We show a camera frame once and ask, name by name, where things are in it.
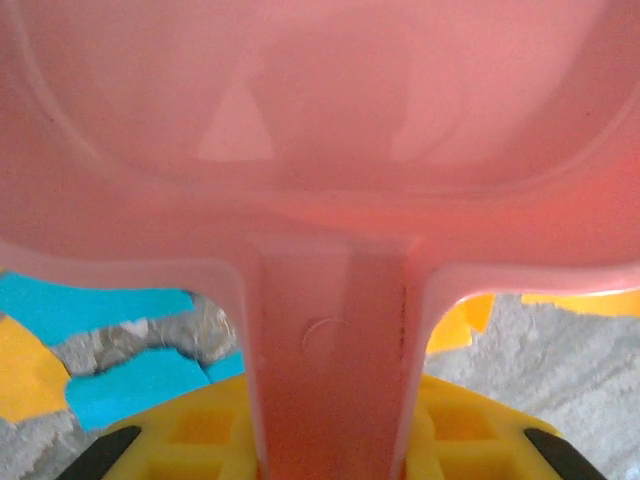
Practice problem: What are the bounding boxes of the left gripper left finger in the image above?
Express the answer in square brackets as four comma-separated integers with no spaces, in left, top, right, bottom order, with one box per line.
[54,373,264,480]

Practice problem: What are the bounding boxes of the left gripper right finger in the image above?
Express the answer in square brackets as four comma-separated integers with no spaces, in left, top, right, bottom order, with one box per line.
[394,373,601,480]

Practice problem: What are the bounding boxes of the pink plastic dustpan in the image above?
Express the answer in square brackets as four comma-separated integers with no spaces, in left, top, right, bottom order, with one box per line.
[0,0,640,480]

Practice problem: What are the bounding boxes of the blue paper scrap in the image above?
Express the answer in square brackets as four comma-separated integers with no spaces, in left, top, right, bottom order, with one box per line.
[0,272,197,347]
[63,347,247,432]

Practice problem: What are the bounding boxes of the orange paper scrap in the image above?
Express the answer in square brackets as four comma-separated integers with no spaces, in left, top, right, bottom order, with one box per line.
[519,287,640,321]
[0,313,70,425]
[424,293,497,357]

